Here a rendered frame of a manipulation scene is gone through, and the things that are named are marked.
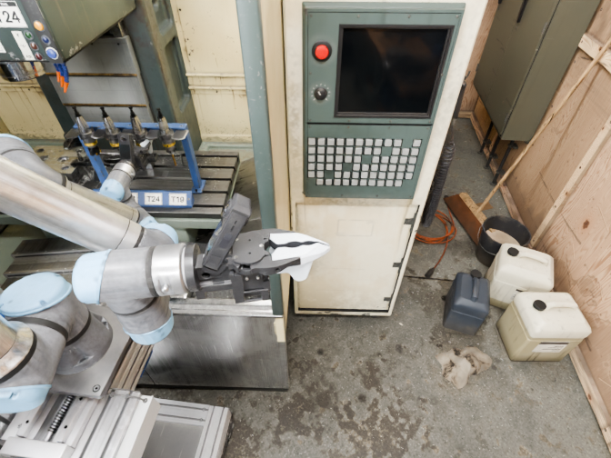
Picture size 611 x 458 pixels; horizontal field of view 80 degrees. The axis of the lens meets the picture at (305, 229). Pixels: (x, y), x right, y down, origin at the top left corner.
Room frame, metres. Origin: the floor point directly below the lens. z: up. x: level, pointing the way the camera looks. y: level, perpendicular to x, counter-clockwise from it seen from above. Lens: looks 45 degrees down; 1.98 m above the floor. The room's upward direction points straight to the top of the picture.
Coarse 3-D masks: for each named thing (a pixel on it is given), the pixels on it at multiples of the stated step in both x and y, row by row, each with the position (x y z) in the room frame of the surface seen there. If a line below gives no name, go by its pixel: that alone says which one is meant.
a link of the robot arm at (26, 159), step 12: (12, 156) 0.81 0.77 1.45; (24, 156) 0.82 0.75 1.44; (36, 156) 0.85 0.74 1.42; (36, 168) 0.80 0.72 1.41; (48, 168) 0.83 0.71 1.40; (60, 180) 0.82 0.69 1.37; (84, 192) 0.85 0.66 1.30; (96, 192) 0.90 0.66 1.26; (108, 204) 0.87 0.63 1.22; (120, 204) 0.91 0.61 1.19; (132, 216) 0.91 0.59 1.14; (144, 216) 0.94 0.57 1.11
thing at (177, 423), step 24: (168, 408) 0.60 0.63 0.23; (192, 408) 0.60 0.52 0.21; (216, 408) 0.60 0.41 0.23; (168, 432) 0.50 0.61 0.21; (192, 432) 0.50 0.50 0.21; (216, 432) 0.50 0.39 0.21; (144, 456) 0.41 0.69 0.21; (168, 456) 0.41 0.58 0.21; (192, 456) 0.41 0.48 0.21; (216, 456) 0.41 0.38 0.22
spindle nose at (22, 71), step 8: (0, 64) 1.36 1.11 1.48; (8, 64) 1.36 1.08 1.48; (16, 64) 1.37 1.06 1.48; (24, 64) 1.38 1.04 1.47; (32, 64) 1.41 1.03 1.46; (40, 64) 1.44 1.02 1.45; (0, 72) 1.37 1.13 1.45; (8, 72) 1.36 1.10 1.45; (16, 72) 1.37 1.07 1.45; (24, 72) 1.38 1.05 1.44; (32, 72) 1.39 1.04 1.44; (40, 72) 1.42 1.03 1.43; (8, 80) 1.36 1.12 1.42; (16, 80) 1.36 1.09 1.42; (24, 80) 1.37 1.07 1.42
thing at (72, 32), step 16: (0, 0) 1.23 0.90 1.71; (16, 0) 1.23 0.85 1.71; (48, 0) 1.27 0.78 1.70; (64, 0) 1.35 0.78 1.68; (80, 0) 1.44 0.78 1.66; (96, 0) 1.55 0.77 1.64; (112, 0) 1.67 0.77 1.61; (128, 0) 1.81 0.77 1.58; (48, 16) 1.24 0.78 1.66; (64, 16) 1.32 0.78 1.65; (80, 16) 1.41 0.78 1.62; (96, 16) 1.51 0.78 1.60; (112, 16) 1.62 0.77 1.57; (0, 32) 1.23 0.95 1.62; (32, 32) 1.23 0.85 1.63; (64, 32) 1.28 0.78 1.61; (80, 32) 1.37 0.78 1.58; (96, 32) 1.47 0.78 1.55; (16, 48) 1.23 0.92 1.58; (64, 48) 1.25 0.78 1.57; (80, 48) 1.34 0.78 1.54
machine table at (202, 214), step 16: (176, 160) 1.60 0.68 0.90; (208, 160) 1.60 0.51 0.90; (224, 160) 1.60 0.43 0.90; (144, 176) 1.46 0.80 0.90; (160, 176) 1.46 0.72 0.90; (176, 176) 1.46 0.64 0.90; (208, 176) 1.46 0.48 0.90; (224, 176) 1.46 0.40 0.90; (208, 192) 1.35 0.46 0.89; (224, 192) 1.35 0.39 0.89; (144, 208) 1.22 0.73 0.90; (160, 208) 1.22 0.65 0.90; (176, 208) 1.22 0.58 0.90; (192, 208) 1.22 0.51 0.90; (208, 208) 1.22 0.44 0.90; (224, 208) 1.25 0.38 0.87; (176, 224) 1.17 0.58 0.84; (192, 224) 1.17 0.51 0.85; (208, 224) 1.17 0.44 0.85
